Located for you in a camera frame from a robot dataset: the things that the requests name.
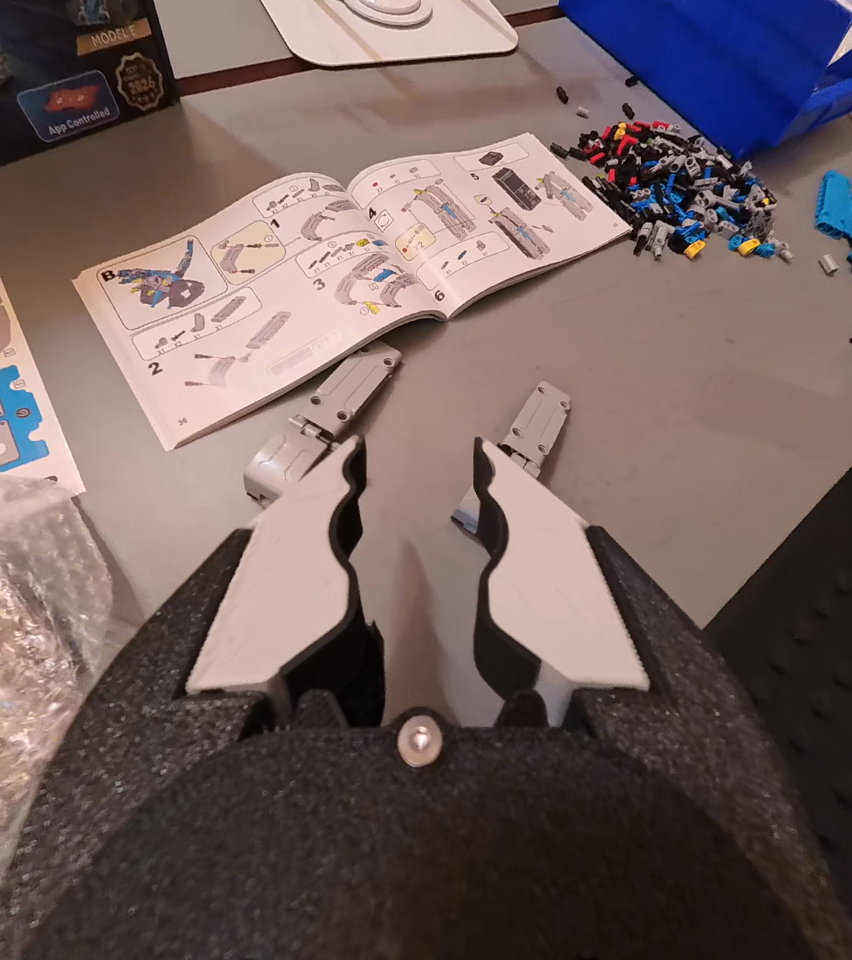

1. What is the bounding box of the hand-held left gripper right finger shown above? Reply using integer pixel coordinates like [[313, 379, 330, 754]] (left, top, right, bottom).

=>
[[471, 437, 652, 729]]

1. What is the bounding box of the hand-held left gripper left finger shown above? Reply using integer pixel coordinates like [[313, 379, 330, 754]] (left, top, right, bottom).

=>
[[184, 435, 367, 732]]

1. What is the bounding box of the grey brick frame piece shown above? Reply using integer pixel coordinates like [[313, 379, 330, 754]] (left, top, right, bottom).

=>
[[499, 381, 573, 481]]

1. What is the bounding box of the pile of small brick parts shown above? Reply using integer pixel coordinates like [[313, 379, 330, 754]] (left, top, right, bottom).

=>
[[549, 78, 798, 264]]

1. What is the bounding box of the grey desk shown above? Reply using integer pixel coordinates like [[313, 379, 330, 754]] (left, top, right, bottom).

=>
[[0, 0, 852, 939]]

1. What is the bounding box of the grey brick panel assembly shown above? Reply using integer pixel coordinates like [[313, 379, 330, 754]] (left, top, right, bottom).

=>
[[243, 341, 405, 505]]

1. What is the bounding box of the black perforated panel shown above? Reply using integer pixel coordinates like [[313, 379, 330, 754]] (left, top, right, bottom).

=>
[[703, 408, 852, 909]]

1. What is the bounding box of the crumpled clear plastic bag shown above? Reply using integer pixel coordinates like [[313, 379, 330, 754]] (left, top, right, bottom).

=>
[[0, 468, 116, 849]]

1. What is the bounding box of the blue sticker sheet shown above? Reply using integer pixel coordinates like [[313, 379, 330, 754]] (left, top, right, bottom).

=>
[[0, 246, 87, 496]]

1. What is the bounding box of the open instruction booklet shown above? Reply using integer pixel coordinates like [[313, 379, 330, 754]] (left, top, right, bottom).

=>
[[72, 133, 633, 453]]

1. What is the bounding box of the dark blue toy box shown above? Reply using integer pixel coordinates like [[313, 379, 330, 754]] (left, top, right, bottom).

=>
[[0, 0, 180, 185]]

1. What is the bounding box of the blue plastic bin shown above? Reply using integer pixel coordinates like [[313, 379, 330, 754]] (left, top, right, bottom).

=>
[[557, 0, 852, 160]]

